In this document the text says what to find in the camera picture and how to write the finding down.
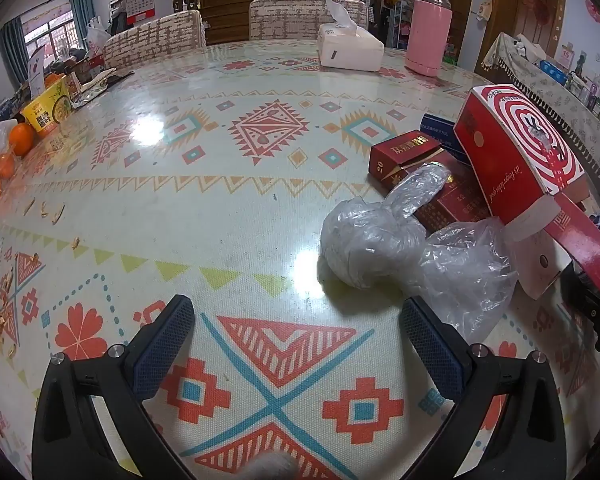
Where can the blue cigarette box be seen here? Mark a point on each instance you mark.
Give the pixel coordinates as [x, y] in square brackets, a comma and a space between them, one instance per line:
[437, 132]

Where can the dark red packet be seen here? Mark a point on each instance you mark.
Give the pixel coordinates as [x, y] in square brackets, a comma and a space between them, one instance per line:
[455, 205]

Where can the small desk calendar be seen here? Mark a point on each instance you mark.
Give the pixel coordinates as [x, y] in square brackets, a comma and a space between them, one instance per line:
[567, 56]

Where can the red cigarette pack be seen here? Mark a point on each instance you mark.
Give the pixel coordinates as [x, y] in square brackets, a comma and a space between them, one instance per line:
[400, 152]

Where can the white plastic bag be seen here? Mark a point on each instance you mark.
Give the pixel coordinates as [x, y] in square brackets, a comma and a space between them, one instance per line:
[97, 35]

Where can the patterned tablecloth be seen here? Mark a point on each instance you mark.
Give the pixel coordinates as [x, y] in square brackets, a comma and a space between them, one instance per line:
[230, 210]

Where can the knotted clear plastic bag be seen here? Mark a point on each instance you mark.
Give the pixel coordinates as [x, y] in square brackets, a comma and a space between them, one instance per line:
[365, 240]

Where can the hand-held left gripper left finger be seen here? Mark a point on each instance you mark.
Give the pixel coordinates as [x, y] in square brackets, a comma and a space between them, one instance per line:
[162, 340]

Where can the red and white spiral box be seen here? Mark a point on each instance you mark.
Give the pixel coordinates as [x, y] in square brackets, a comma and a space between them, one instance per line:
[510, 150]

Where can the white standing card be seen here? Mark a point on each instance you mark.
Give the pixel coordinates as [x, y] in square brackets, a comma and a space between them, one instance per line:
[37, 72]

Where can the yellow instant noodle cup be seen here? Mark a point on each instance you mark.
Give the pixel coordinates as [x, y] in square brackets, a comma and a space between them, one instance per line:
[47, 110]

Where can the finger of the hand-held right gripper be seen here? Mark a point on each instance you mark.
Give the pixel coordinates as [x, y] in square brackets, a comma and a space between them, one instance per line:
[592, 295]

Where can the white tissue box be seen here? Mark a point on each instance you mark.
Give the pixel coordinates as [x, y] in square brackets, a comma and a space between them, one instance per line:
[350, 52]

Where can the wooden door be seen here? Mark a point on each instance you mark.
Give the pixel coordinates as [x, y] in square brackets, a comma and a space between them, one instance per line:
[530, 10]

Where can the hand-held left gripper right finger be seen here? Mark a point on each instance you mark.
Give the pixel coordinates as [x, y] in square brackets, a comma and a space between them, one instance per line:
[432, 345]

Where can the sideboard with leaf-print cloth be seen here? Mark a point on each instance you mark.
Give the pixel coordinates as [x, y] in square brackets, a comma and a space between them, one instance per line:
[570, 110]

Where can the teal curtain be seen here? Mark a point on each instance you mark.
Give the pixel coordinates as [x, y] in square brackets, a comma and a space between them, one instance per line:
[14, 55]
[82, 17]

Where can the patterned fabric chair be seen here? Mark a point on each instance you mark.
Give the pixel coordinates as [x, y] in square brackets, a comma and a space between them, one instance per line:
[290, 17]
[150, 40]

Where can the dark foil wrapper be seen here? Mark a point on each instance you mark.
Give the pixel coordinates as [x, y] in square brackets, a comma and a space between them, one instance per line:
[97, 87]

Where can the pink thermos bottle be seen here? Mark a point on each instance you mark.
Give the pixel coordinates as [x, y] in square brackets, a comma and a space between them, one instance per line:
[427, 35]

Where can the red paper-cut wall decoration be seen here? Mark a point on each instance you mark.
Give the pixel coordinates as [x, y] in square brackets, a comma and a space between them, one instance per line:
[595, 9]

